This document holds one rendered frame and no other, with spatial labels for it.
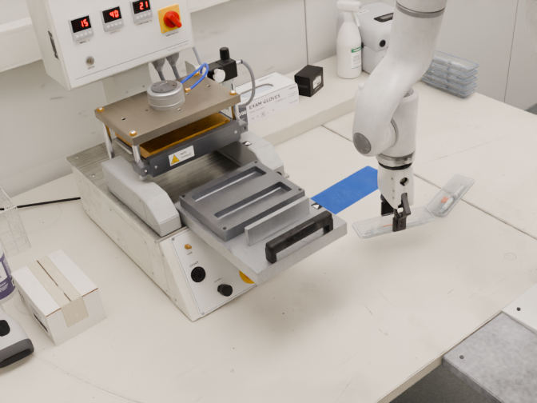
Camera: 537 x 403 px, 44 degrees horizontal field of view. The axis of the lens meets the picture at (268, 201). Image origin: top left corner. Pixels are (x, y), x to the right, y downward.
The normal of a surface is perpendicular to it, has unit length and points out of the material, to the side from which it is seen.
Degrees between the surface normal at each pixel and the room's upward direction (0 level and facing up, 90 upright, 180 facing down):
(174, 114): 0
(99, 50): 90
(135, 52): 90
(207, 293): 65
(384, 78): 43
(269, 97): 87
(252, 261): 0
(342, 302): 0
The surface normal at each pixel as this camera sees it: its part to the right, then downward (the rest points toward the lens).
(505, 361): -0.08, -0.82
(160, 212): 0.33, -0.35
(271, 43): 0.59, 0.42
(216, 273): 0.52, 0.03
